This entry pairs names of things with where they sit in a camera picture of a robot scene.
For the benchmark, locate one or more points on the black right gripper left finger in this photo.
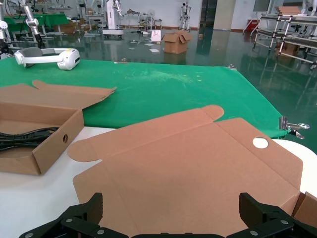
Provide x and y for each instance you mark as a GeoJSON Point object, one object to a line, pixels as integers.
{"type": "Point", "coordinates": [74, 220]}

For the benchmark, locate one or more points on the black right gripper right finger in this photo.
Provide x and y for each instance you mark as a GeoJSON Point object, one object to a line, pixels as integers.
{"type": "Point", "coordinates": [272, 220]}

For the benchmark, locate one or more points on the cardboard box with round hole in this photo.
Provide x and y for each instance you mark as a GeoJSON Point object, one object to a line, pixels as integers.
{"type": "Point", "coordinates": [185, 161]}

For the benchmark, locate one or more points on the silver background robot arm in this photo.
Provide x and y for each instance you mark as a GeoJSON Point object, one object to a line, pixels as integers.
{"type": "Point", "coordinates": [3, 29]}
{"type": "Point", "coordinates": [32, 22]}

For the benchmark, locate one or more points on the open cardboard box with torn corner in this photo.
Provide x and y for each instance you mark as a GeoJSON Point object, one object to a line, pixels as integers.
{"type": "Point", "coordinates": [57, 148]}

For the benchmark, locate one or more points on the silver metal binder clip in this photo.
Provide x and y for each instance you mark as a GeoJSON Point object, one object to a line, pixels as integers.
{"type": "Point", "coordinates": [284, 124]}
{"type": "Point", "coordinates": [232, 66]}
{"type": "Point", "coordinates": [124, 61]}

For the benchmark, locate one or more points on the white VR headset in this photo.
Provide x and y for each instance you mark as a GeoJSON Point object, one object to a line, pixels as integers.
{"type": "Point", "coordinates": [67, 59]}

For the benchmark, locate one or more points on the green table cloth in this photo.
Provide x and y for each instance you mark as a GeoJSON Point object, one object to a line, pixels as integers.
{"type": "Point", "coordinates": [173, 86]}

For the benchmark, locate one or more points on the brown carton under rack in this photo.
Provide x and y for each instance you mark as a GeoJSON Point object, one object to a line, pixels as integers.
{"type": "Point", "coordinates": [288, 49]}

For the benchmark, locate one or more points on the metal pipe rack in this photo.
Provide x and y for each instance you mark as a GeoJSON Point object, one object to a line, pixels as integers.
{"type": "Point", "coordinates": [284, 27]}

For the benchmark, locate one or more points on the red floor container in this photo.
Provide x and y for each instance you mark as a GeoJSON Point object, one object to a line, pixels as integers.
{"type": "Point", "coordinates": [253, 24]}

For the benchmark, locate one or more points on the white paper bag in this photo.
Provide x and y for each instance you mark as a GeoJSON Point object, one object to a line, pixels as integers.
{"type": "Point", "coordinates": [156, 37]}

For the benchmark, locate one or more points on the open brown shipping carton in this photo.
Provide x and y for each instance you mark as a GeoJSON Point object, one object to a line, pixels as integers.
{"type": "Point", "coordinates": [174, 44]}

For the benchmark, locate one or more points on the white machine on wheeled base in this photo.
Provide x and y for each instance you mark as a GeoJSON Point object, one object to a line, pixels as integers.
{"type": "Point", "coordinates": [111, 22]}

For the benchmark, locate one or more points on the distant green covered table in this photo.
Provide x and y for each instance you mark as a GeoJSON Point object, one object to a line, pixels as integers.
{"type": "Point", "coordinates": [54, 19]}

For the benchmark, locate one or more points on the stack of flat cardboard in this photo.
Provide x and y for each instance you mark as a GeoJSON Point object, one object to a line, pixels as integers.
{"type": "Point", "coordinates": [288, 10]}

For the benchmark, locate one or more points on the standing fan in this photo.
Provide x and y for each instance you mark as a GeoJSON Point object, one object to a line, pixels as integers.
{"type": "Point", "coordinates": [151, 13]}

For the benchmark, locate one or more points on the white humanoid robot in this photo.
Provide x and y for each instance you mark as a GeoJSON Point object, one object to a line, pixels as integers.
{"type": "Point", "coordinates": [185, 12]}

